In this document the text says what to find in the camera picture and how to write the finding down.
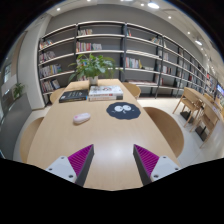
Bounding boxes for black book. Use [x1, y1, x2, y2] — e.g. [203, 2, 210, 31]
[59, 90, 88, 103]

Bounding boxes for wooden chair far right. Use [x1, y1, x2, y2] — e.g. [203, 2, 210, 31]
[123, 82, 141, 99]

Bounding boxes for red and white lower book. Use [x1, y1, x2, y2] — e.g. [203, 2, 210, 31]
[89, 95, 123, 101]

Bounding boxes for white top book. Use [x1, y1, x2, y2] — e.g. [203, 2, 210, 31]
[89, 85, 123, 96]

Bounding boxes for potted green plant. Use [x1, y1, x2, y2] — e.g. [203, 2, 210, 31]
[68, 54, 116, 82]

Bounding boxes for small plant by window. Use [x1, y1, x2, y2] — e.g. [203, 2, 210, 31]
[13, 83, 24, 99]

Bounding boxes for wooden side table chair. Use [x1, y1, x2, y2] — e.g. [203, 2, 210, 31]
[178, 87, 203, 125]

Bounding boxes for wooden chair near right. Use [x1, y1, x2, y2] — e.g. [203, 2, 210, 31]
[144, 107, 184, 157]

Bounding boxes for wooden chair near left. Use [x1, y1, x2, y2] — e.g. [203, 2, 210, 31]
[20, 117, 43, 163]

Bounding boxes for dark cartoon-eyes mouse pad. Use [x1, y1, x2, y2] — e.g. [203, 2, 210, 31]
[106, 102, 141, 120]

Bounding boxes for pink computer mouse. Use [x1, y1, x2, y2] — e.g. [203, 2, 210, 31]
[73, 113, 91, 124]

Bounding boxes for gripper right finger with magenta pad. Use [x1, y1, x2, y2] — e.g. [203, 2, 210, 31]
[133, 145, 180, 185]

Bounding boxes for wooden chair far left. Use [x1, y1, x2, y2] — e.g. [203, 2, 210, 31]
[50, 88, 64, 103]

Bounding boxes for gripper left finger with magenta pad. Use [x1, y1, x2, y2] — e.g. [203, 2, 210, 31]
[46, 144, 94, 186]

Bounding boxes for large grey bookshelf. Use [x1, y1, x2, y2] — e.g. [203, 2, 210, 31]
[38, 21, 217, 102]

